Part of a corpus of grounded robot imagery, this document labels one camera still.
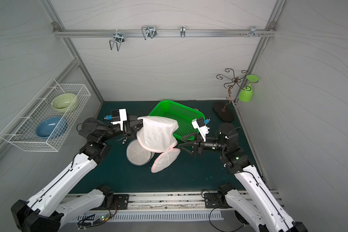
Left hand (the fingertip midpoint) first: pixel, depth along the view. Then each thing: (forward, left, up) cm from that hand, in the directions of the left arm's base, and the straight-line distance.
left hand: (148, 119), depth 54 cm
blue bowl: (+3, +47, -11) cm, 48 cm away
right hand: (-4, -12, -11) cm, 17 cm away
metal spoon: (+14, +25, -42) cm, 51 cm away
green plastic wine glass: (+40, -56, -21) cm, 72 cm away
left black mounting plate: (-21, +17, -42) cm, 50 cm away
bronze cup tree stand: (+42, -46, -41) cm, 75 cm away
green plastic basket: (+35, -15, -41) cm, 56 cm away
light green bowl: (+17, +49, -9) cm, 53 cm away
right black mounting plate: (-20, -31, -43) cm, 56 cm away
